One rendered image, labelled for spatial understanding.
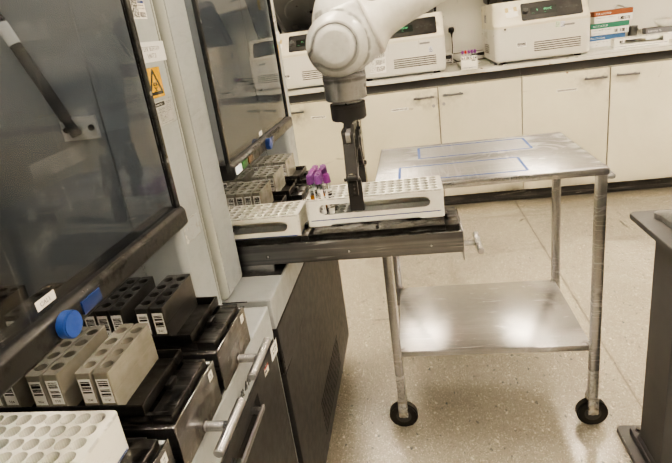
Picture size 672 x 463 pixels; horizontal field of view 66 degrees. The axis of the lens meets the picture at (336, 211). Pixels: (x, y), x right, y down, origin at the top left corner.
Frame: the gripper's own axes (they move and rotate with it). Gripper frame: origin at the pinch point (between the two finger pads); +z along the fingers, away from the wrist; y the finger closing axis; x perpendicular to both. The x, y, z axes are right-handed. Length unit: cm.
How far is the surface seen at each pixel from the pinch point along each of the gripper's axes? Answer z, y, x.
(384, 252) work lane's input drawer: 12.0, -6.9, -4.8
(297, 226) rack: 5.0, -5.0, 13.9
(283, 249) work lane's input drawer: 9.5, -6.8, 17.5
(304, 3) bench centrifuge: -54, 256, 51
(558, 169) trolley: 7, 26, -49
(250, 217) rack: 2.6, -3.0, 24.9
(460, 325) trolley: 61, 39, -23
